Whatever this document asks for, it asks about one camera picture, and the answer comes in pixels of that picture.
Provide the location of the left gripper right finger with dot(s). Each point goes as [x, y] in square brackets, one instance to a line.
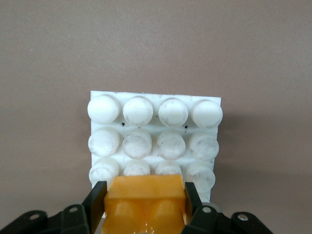
[192, 202]

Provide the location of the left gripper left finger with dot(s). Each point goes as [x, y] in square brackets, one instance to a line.
[92, 204]

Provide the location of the yellow two-stud block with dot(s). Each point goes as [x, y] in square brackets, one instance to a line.
[146, 187]

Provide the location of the white studded base plate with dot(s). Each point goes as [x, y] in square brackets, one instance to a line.
[156, 117]

